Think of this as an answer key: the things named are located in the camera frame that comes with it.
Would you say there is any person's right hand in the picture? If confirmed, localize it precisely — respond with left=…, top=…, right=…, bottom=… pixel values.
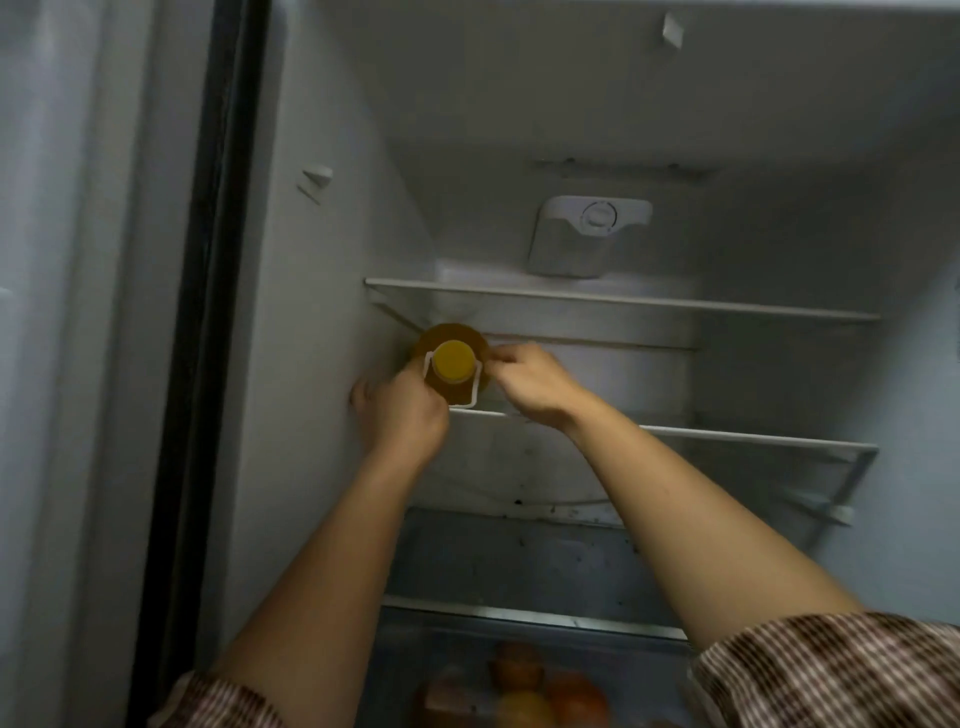
left=486, top=341, right=603, bottom=436

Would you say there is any person's left hand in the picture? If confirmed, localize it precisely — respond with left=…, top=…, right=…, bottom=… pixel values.
left=350, top=363, right=451, bottom=471

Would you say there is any yellow oil bottle white handle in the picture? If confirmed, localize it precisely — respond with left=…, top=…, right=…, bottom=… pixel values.
left=411, top=322, right=494, bottom=411

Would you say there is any person's left forearm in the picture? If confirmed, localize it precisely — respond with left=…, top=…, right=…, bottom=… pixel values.
left=212, top=431, right=453, bottom=728

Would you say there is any person's right forearm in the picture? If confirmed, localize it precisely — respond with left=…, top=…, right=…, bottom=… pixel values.
left=561, top=391, right=865, bottom=652

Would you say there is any glass fridge shelf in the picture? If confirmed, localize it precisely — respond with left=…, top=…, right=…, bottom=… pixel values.
left=363, top=276, right=884, bottom=352
left=442, top=405, right=880, bottom=511

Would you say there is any white thermostat control housing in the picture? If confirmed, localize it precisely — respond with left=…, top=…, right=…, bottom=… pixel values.
left=527, top=195, right=654, bottom=280

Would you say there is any glass crisper drawer cover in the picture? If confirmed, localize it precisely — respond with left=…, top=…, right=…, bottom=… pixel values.
left=381, top=508, right=691, bottom=643

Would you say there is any white shelf support clip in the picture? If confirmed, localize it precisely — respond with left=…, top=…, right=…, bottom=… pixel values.
left=297, top=164, right=335, bottom=205
left=780, top=489, right=857, bottom=528

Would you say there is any clear crisper drawer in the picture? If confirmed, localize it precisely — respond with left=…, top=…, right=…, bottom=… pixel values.
left=358, top=606, right=702, bottom=728

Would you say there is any orange fruit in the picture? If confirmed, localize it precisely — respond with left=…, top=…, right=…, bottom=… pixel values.
left=489, top=641, right=546, bottom=693

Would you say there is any white refrigerator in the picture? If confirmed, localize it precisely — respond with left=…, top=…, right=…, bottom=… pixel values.
left=196, top=0, right=960, bottom=728

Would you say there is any brown checked shirt sleeve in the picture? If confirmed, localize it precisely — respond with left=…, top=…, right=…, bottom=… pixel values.
left=148, top=669, right=288, bottom=728
left=688, top=610, right=960, bottom=728

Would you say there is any yellow fruit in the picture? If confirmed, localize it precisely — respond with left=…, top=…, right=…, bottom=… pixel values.
left=495, top=690, right=558, bottom=728

